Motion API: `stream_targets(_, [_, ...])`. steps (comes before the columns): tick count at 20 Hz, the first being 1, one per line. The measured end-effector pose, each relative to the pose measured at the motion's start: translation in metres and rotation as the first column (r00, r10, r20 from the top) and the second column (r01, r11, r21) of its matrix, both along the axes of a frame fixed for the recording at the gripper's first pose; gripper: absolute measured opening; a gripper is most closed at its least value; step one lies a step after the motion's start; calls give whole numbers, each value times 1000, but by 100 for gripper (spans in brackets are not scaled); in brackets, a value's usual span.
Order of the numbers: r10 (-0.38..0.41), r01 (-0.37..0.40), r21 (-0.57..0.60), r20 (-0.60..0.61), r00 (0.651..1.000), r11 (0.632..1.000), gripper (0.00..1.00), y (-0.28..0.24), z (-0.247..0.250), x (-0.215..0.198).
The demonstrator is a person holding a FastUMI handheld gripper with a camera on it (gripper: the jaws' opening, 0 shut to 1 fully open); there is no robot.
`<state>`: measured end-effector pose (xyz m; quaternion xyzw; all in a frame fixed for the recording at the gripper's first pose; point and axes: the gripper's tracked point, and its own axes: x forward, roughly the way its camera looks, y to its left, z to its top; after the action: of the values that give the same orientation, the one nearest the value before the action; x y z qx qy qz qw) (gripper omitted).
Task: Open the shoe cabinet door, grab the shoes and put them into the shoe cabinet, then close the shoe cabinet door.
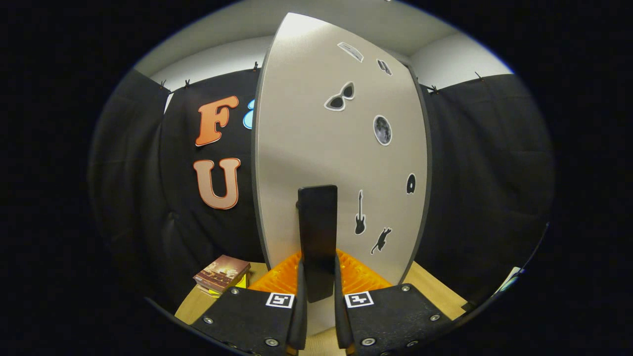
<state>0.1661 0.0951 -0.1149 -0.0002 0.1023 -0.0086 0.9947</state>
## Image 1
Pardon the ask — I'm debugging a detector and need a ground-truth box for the dark grey shoe cabinet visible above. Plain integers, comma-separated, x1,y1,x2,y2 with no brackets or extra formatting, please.
250,11,435,292

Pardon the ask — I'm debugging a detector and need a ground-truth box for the row of black cloth clips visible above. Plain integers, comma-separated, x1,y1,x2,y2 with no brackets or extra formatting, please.
158,62,485,95

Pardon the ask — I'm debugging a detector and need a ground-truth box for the beige shoe cabinet door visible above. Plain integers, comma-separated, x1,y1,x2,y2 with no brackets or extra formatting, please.
253,12,430,337

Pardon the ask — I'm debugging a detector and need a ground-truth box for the black backdrop cloth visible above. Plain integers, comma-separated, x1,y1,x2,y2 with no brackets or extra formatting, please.
89,67,554,317

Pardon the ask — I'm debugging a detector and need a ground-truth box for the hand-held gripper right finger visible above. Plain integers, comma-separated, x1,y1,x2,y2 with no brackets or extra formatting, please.
334,249,453,356

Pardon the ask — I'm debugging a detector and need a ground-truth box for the brown cover book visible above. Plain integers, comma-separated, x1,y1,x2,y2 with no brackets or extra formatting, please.
193,255,251,293

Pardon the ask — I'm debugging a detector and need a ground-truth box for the yellow book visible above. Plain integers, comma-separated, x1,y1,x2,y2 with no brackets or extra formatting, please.
208,274,248,297

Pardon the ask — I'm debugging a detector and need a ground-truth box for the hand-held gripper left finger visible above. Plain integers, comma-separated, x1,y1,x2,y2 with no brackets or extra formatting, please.
190,250,308,356

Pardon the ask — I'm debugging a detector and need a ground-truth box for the white and green object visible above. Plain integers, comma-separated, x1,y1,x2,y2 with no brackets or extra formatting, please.
497,266,526,293

